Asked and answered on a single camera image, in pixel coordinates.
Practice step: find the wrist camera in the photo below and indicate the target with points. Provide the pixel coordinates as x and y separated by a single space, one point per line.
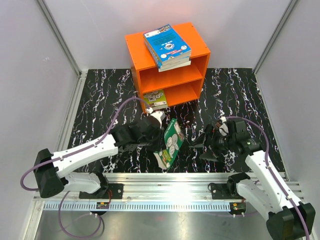
222 126
158 114

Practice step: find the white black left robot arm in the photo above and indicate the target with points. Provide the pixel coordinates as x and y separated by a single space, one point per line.
56 172

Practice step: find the orange wooden shelf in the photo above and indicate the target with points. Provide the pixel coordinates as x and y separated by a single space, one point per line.
180 85

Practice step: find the dark green book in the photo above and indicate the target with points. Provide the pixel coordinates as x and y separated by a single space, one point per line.
173 139

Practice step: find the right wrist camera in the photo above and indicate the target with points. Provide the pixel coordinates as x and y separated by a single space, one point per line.
222 126

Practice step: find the white slotted cable duct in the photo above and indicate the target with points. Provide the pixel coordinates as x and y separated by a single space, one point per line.
135 206

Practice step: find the right small circuit board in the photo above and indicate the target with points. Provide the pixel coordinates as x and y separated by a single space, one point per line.
238 209

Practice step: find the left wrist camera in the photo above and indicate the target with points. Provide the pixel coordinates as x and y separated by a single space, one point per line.
158 114

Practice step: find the left small circuit board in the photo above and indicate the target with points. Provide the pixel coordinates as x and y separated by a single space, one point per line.
102 205

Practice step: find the right aluminium frame post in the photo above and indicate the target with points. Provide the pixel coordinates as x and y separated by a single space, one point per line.
276 33

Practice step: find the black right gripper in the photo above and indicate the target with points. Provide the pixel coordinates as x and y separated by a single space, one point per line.
209 131

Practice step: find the small circuit board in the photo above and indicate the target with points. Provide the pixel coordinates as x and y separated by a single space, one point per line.
238 209
102 205

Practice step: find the green 65-Storey Treehouse book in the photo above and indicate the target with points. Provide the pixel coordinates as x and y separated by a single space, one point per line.
156 99

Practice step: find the left aluminium frame post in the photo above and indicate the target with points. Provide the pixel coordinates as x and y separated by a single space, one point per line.
58 35

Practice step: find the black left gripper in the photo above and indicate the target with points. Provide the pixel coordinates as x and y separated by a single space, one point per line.
158 146

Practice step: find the blue 26-Storey Treehouse book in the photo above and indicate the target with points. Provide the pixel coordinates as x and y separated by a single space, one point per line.
169 54

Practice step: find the aluminium frame post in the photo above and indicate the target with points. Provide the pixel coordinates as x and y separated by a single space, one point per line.
276 33
58 35

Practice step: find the aluminium front rail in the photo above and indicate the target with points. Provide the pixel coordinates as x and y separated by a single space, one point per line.
166 186

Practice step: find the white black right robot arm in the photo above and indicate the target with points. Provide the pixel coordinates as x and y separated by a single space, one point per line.
286 216

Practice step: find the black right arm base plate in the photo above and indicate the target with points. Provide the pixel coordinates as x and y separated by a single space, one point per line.
220 191

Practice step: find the blue back-cover book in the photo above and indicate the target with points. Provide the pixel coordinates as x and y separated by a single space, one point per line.
162 35

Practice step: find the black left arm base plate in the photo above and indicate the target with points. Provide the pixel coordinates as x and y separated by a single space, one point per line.
113 190

